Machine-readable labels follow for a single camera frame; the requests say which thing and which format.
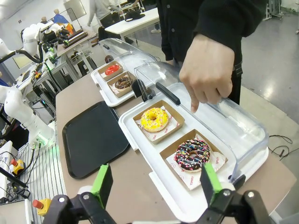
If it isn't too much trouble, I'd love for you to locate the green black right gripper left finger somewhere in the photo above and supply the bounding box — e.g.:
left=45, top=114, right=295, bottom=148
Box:
left=43, top=163, right=114, bottom=224

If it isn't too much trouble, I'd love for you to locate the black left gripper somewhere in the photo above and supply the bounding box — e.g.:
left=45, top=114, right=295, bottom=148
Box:
left=42, top=29, right=64, bottom=51

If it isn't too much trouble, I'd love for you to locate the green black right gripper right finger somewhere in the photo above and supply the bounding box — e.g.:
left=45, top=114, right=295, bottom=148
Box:
left=198, top=162, right=273, bottom=224

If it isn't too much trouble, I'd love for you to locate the black sleeved forearm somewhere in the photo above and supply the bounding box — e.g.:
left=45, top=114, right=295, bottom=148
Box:
left=193, top=0, right=268, bottom=46

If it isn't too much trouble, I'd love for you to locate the chocolate donut with colourful sprinkles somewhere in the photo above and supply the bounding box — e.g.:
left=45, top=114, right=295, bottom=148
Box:
left=174, top=139, right=211, bottom=173

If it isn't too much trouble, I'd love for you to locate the black plastic serving tray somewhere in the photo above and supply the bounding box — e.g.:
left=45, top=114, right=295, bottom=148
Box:
left=62, top=100, right=131, bottom=180

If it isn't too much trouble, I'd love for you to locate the brown cardboard donut tray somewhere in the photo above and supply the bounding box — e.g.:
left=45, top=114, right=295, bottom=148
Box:
left=107, top=71, right=138, bottom=98
left=97, top=61, right=124, bottom=82
left=159, top=128, right=229, bottom=191
left=132, top=99, right=185, bottom=145

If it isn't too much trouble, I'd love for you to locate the red glazed donut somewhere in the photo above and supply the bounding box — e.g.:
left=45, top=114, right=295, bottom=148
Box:
left=104, top=64, right=121, bottom=76

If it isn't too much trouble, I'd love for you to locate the yellow sprinkled donut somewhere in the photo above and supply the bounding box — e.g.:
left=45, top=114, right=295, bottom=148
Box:
left=140, top=107, right=169, bottom=133

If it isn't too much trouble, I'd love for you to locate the chocolate donut with nut crumbs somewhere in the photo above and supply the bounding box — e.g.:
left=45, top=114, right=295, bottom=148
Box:
left=114, top=76, right=133, bottom=91

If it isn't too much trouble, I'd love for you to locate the person's bare hand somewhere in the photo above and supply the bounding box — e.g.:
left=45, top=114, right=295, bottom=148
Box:
left=178, top=34, right=235, bottom=114

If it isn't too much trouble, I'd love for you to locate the blue orange dressed figure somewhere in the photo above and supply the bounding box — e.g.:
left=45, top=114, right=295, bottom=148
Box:
left=52, top=8, right=77, bottom=35

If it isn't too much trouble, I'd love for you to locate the white printed paper liner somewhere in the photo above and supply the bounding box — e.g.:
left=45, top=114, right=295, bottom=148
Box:
left=137, top=106, right=180, bottom=140
left=165, top=133, right=227, bottom=189
left=109, top=74, right=136, bottom=95

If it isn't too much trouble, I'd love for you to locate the dark wooden board stack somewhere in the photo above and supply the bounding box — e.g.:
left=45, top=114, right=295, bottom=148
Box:
left=63, top=30, right=89, bottom=49

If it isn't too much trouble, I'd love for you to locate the near white display case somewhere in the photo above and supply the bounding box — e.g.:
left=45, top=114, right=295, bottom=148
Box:
left=118, top=83, right=270, bottom=222

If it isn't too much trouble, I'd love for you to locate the clear domed case lid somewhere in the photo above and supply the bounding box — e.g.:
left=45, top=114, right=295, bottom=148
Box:
left=134, top=61, right=269, bottom=184
left=98, top=38, right=159, bottom=77

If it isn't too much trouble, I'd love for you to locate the person in grey top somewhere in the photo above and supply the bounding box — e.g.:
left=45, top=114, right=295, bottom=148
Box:
left=87, top=0, right=122, bottom=28

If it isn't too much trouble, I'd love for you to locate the yellow emergency stop box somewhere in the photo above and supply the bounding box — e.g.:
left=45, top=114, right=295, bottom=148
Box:
left=32, top=198, right=52, bottom=217
left=10, top=159, right=26, bottom=176

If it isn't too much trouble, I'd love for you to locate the white display case base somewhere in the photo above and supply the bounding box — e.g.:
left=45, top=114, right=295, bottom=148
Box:
left=90, top=61, right=141, bottom=107

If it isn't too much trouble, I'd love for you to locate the white rectangular table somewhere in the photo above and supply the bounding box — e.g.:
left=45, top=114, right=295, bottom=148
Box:
left=104, top=8, right=161, bottom=44

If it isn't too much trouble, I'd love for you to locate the black bag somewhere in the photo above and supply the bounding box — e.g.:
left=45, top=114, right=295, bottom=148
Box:
left=124, top=11, right=146, bottom=22

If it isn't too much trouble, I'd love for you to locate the person's body in black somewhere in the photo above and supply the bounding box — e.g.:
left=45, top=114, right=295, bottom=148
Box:
left=155, top=0, right=242, bottom=105

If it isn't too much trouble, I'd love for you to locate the aluminium frame work cart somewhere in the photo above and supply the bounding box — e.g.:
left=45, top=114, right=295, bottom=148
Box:
left=16, top=52, right=81, bottom=94

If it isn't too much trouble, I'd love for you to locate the aluminium slotted base plate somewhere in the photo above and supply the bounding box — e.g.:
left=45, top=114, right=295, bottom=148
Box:
left=17, top=140, right=66, bottom=224

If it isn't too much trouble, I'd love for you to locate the black floor cable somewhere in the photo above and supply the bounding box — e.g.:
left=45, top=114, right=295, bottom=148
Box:
left=268, top=134, right=299, bottom=161

